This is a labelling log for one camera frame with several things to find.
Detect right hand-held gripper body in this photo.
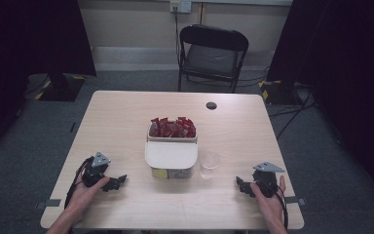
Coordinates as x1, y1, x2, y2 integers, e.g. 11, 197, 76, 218
252, 161, 285, 199

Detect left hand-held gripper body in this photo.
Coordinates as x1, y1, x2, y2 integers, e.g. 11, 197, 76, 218
81, 151, 112, 188

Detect clear plastic cup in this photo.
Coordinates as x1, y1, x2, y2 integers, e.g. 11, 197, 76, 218
199, 149, 221, 180

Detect clear plastic storage box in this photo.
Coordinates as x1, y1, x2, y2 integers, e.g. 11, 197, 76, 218
144, 121, 199, 180

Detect white box lid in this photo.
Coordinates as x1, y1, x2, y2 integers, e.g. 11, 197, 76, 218
144, 140, 199, 171

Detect person's right hand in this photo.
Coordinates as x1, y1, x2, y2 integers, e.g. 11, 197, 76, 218
250, 175, 287, 226

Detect person's left hand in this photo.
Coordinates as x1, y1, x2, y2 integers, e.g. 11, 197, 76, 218
65, 175, 111, 216

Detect grey tape strip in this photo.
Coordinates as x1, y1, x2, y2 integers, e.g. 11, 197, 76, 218
35, 198, 62, 210
284, 196, 307, 206

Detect pile of red packets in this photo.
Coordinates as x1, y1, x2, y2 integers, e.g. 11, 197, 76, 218
149, 116, 198, 138

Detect black stand base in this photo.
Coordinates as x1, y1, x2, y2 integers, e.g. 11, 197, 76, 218
34, 72, 88, 102
258, 79, 304, 106

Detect black folding chair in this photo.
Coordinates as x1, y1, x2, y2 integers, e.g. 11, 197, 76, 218
177, 23, 250, 95

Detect dark curtain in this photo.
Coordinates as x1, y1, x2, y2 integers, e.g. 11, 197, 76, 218
266, 0, 374, 207
0, 0, 97, 164

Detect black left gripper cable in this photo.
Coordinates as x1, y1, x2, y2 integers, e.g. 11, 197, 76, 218
63, 157, 93, 210

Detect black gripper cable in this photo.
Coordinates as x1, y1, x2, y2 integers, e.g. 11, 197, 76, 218
63, 157, 93, 210
266, 181, 289, 230

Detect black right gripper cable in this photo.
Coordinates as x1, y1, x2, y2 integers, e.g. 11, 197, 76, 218
266, 181, 289, 230

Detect black floor cables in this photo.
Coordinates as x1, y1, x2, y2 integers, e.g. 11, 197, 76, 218
267, 92, 318, 141

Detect black wall socket cable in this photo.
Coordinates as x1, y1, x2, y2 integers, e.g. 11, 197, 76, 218
173, 5, 181, 67

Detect white wall socket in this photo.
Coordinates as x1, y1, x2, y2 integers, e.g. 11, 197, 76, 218
169, 0, 193, 15

